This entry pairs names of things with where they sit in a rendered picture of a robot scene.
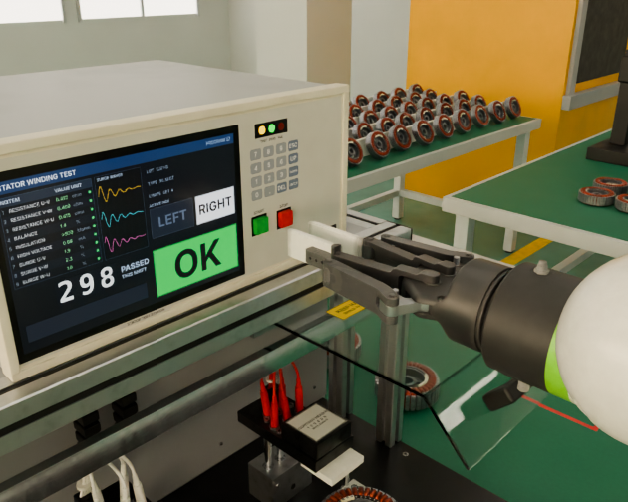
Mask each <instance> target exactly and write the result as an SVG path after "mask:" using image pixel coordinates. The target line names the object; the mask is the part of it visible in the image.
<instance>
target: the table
mask: <svg viewBox="0 0 628 502"><path fill-rule="evenodd" d="M420 94H422V96H420ZM404 97H406V101H405V102H404V103H403V100H401V98H404ZM434 99H436V107H435V105H434V102H433V101H432V100H434ZM469 100H470V98H469V95H468V94H467V93H466V92H465V91H464V90H458V91H456V92H454V111H453V109H452V107H451V105H452V104H453V102H452V100H451V98H450V97H449V96H448V95H447V94H445V93H442V94H440V95H438V96H437V93H436V92H435V91H434V90H433V89H430V88H428V89H426V90H423V88H422V87H421V86H420V85H419V84H417V83H415V84H412V85H410V86H409V88H408V94H406V92H405V91H404V90H403V89H402V88H400V87H396V88H394V89H392V90H391V96H390V97H388V94H387V93H385V92H384V91H378V92H377V93H375V94H374V96H373V100H372V101H370V102H369V100H368V99H367V97H366V96H364V95H362V94H359V95H357V96H355V97H354V98H353V100H352V105H351V103H350V102H349V120H348V129H350V128H352V137H348V169H347V194H349V193H352V192H354V191H357V190H360V189H363V188H366V187H369V186H372V185H375V184H378V183H381V182H384V181H387V180H390V179H392V178H394V189H392V190H389V191H386V192H384V193H381V194H378V195H375V196H373V197H370V198H367V199H364V200H361V201H359V202H356V203H353V204H350V205H348V206H347V209H350V210H354V211H357V212H358V211H360V210H363V209H366V208H368V207H371V206H374V205H376V204H379V203H382V202H384V201H387V200H390V199H392V198H393V212H392V217H394V219H396V220H400V219H401V217H403V210H404V197H406V198H410V199H413V200H417V201H421V202H425V203H428V204H432V205H436V206H439V207H443V199H442V198H438V197H434V196H430V195H426V194H423V193H419V192H416V191H412V190H408V189H405V174H407V173H410V172H413V171H416V170H419V169H422V168H425V167H428V166H431V165H433V164H436V163H439V162H442V161H445V160H448V159H451V158H454V157H457V156H460V155H463V154H466V153H469V152H471V151H474V150H477V149H480V148H483V147H486V146H489V145H492V144H495V143H498V142H501V141H504V140H507V139H509V138H512V137H515V136H517V138H516V146H515V154H514V162H513V168H515V167H518V166H520V165H523V164H525V163H526V162H527V154H528V146H529V139H530V132H531V131H533V130H536V129H539V128H540V127H541V120H542V119H538V118H531V117H525V116H521V105H520V102H519V100H518V98H517V97H515V96H511V97H508V98H506V99H505V101H504V106H503V104H502V103H501V102H500V101H498V100H495V101H493V102H491V103H489V104H488V112H487V110H486V108H485V106H486V105H487V103H486V100H485V99H484V97H483V96H482V95H475V96H472V97H471V104H470V103H469V102H468V101H469ZM385 101H387V106H385V104H384V103H383V102H385ZM416 103H418V104H417V107H416V105H415V104H416ZM366 105H368V109H367V110H365V111H364V110H362V108H361V106H366ZM398 107H400V113H399V112H398V111H397V110H396V108H398ZM432 109H436V116H434V114H433V112H432ZM467 111H471V116H470V115H469V113H468V112H467ZM376 112H380V119H379V117H378V116H377V114H376ZM411 114H416V121H415V120H414V118H413V117H412V116H411ZM488 114H489V116H488ZM451 115H453V123H452V121H451V119H450V117H449V116H451ZM354 117H359V123H358V124H357V122H356V121H355V120H354V119H353V118H354ZM489 117H490V118H491V120H490V119H489ZM392 119H395V122H394V121H393V120H392ZM431 120H434V121H433V127H434V130H435V133H436V135H435V136H434V130H433V129H432V127H431V125H430V124H429V123H428V121H431ZM471 121H472V122H473V123H474V125H471ZM373 123H376V130H375V131H374V130H372V129H373V128H372V127H371V126H370V124H373ZM406 126H412V134H413V136H414V138H415V140H416V141H415V142H411V135H410V133H408V132H409V131H408V130H407V129H406ZM454 127H455V129H456V130H454ZM445 130H446V131H445ZM387 131H388V132H389V133H388V137H389V140H388V139H387V137H386V136H385V135H384V134H383V132H387ZM424 136H425V137H424ZM364 137H365V138H366V141H365V143H366V148H367V150H368V152H369V153H370V155H367V156H363V149H361V147H360V144H359V143H358V142H357V141H356V139H360V138H364ZM387 140H388V141H387ZM389 142H390V143H389ZM401 142H403V143H401ZM390 144H391V146H392V148H391V149H390ZM379 149H381V151H379ZM353 155H354V157H353V158H352V156H353ZM516 238H517V231H515V230H511V229H507V228H505V235H504V243H503V250H505V252H506V253H512V252H513V250H515V245H516Z"/></svg>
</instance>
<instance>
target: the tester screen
mask: <svg viewBox="0 0 628 502"><path fill-rule="evenodd" d="M231 186H233V187H234V207H235V213H233V214H230V215H227V216H224V217H221V218H218V219H214V220H211V221H208V222H205V223H202V224H199V225H195V226H192V227H189V228H186V229H183V230H180V231H176V232H173V233H170V234H168V235H165V236H162V237H158V238H155V239H153V236H152V226H151V216H150V209H154V208H158V207H161V206H165V205H168V204H172V203H175V202H179V201H183V200H186V199H190V198H193V197H197V196H200V195H203V194H206V193H210V192H214V191H217V190H221V189H224V188H228V187H231ZM233 224H236V232H237V253H238V266H237V267H234V268H232V269H229V270H226V271H224V272H221V273H219V274H216V275H214V276H211V277H208V278H206V279H203V280H201V281H198V282H195V283H193V284H190V285H188V286H185V287H183V288H180V289H177V290H175V291H172V292H170V293H167V294H165V295H162V296H159V297H158V296H157V282H156V272H155V263H154V253H153V251H155V250H158V249H160V248H163V247H166V246H169V245H172V244H175V243H178V242H181V241H184V240H187V239H190V238H193V237H196V236H199V235H202V234H205V233H208V232H211V231H214V230H218V229H221V228H224V227H227V226H230V225H233ZM0 237H1V242H2V247H3V252H4V257H5V262H6V267H7V272H8V277H9V282H10V287H11V292H12V297H13V302H14V307H15V312H16V317H17V322H18V327H19V332H20V337H21V341H22V346H23V351H24V355H26V354H28V353H31V352H33V351H36V350H38V349H41V348H44V347H46V346H49V345H51V344H54V343H56V342H59V341H61V340H64V339H66V338H69V337H71V336H74V335H77V334H79V333H81V332H83V331H86V330H88V329H91V328H93V327H96V326H98V325H101V324H103V323H106V322H109V321H111V320H114V319H116V318H119V317H121V316H124V315H126V314H129V313H131V312H134V311H137V310H139V309H142V308H144V307H147V306H149V305H152V304H154V303H157V302H159V301H162V300H164V299H167V298H170V297H172V296H175V295H177V294H180V293H182V292H185V291H187V290H190V289H192V288H195V287H197V286H200V285H203V284H205V283H208V282H210V281H213V280H215V279H218V278H220V277H223V276H225V275H228V274H230V273H233V272H236V271H238V270H240V267H239V246H238V225H237V205H236V184H235V164H234V143H233V133H231V134H226V135H221V136H216V137H212V138H207V139H202V140H197V141H193V142H188V143H183V144H178V145H174V146H169V147H164V148H159V149H155V150H150V151H145V152H140V153H136V154H131V155H126V156H121V157H117V158H112V159H107V160H102V161H98V162H93V163H88V164H83V165H79V166H74V167H69V168H64V169H60V170H55V171H50V172H45V173H41V174H36V175H31V176H26V177H22V178H17V179H12V180H7V181H3V182H0ZM113 263H116V269H117V276H118V284H119V286H117V287H114V288H111V289H109V290H106V291H103V292H100V293H97V294H95V295H92V296H89V297H86V298H83V299H81V300H78V301H75V302H72V303H69V304H67V305H64V306H61V307H58V306H57V300H56V294H55V288H54V283H55V282H58V281H61V280H64V279H67V278H70V277H73V276H76V275H79V274H82V273H85V272H88V271H91V270H94V269H97V268H100V267H103V266H106V265H109V264H113ZM143 283H147V287H148V297H147V298H144V299H142V300H139V301H137V302H134V303H131V304H129V305H126V306H124V307H121V308H118V309H116V310H113V311H110V312H108V313H105V314H103V315H101V316H98V317H96V318H93V319H91V320H88V321H85V322H83V323H80V324H78V325H75V326H72V327H70V328H67V329H64V330H62V331H59V332H57V333H54V334H51V335H49V336H46V337H44V338H41V339H38V340H36V341H33V342H31V343H29V342H28V337H27V332H26V327H27V326H29V325H32V324H35V323H38V322H40V321H43V320H46V319H49V318H51V317H54V316H57V315H60V314H62V313H65V312H68V311H70V310H73V309H76V308H79V307H81V306H84V305H87V304H90V303H92V302H95V301H98V300H101V299H103V298H106V297H109V296H112V295H114V294H117V293H120V292H122V291H125V290H128V289H130V288H132V287H135V286H138V285H141V284H143Z"/></svg>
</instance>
